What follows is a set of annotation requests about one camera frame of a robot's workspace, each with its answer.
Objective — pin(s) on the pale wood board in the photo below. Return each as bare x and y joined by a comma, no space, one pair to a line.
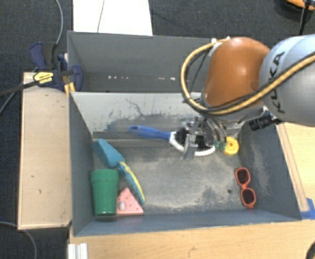
44,158

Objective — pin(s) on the orange sunglasses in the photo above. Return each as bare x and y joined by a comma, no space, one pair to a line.
246,187

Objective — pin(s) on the black cylinder on white bracket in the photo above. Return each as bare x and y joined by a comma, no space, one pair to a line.
261,123

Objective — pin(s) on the blue and yellow flat toy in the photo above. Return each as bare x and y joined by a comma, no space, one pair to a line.
132,183

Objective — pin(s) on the green cup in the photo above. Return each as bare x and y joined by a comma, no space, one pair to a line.
104,193

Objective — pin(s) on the pink wedge toy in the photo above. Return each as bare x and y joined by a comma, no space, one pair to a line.
127,204

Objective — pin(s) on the grey metal bin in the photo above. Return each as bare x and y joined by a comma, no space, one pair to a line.
173,187

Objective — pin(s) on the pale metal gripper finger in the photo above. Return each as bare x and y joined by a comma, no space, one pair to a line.
190,150

